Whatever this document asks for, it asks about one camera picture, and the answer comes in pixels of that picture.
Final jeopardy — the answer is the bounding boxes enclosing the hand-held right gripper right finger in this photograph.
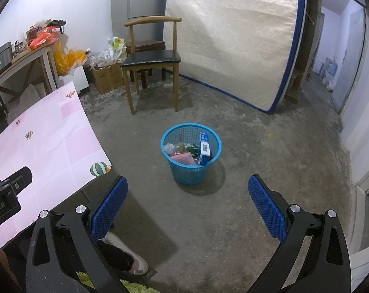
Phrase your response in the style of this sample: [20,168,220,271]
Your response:
[247,174,353,293]

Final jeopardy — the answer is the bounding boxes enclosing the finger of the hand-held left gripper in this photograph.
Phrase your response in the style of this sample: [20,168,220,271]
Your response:
[0,166,32,194]

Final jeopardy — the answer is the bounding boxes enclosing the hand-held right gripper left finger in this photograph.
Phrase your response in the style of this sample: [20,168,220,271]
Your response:
[26,175,128,293]

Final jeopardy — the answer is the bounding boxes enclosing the clear plastic bottle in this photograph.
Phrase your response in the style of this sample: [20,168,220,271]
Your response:
[163,143,188,156]

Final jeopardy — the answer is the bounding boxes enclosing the blue plastic basket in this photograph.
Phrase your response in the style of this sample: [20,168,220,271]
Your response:
[161,123,222,185]

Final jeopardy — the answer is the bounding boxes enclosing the blue tissue pack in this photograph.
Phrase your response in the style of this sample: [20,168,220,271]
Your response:
[198,132,212,165]

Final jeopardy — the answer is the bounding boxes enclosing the pink textured cloth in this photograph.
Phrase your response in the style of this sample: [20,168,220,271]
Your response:
[169,153,195,167]

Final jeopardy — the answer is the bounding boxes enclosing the pink tablecloth table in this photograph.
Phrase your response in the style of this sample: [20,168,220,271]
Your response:
[0,81,112,249]

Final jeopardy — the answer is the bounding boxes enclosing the grey and white shoe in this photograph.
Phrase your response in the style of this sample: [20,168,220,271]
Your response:
[97,231,149,276]

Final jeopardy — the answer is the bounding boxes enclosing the green shaggy mat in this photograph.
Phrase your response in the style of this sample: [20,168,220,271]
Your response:
[76,270,154,293]

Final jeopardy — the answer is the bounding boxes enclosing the white cabinet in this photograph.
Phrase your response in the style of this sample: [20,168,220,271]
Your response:
[72,65,90,94]

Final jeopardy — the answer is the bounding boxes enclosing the grey wooden desk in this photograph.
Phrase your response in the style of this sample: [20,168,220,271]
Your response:
[0,41,63,119]

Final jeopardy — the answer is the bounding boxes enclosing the grey storage box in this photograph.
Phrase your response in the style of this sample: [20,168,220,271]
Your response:
[0,41,14,78]

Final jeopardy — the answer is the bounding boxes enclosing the wooden board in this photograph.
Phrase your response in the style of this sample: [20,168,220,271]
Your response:
[284,67,304,104]

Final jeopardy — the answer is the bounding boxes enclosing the orange plastic bag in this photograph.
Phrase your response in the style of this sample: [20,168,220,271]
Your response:
[53,41,87,76]

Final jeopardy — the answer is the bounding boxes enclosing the cardboard box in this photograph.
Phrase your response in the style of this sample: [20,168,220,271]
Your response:
[91,63,125,94]

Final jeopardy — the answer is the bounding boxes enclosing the white plastic bags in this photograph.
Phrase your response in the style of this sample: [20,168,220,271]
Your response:
[322,56,339,90]

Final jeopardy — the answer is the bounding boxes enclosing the red plastic bag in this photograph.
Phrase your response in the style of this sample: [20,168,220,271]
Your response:
[29,27,58,51]

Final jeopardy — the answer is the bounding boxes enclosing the pile of clear plastic bags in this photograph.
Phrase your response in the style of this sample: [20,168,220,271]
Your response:
[84,49,118,69]

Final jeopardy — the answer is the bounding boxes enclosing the wooden chair with black seat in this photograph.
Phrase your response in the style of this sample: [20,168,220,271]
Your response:
[120,16,183,115]

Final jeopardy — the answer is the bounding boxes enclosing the green and white carton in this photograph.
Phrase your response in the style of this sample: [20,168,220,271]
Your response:
[107,37,125,62]

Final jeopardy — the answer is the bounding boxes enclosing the dark wooden stool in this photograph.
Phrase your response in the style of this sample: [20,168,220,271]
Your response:
[126,40,167,89]

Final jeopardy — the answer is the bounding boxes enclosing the grey door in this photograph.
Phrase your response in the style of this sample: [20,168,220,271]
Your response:
[331,6,366,113]

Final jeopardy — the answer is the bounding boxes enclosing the cream mattress with blue edge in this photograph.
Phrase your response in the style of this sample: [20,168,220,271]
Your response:
[163,0,308,115]

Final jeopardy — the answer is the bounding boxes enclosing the grey refrigerator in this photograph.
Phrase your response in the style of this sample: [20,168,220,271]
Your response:
[111,0,173,58]

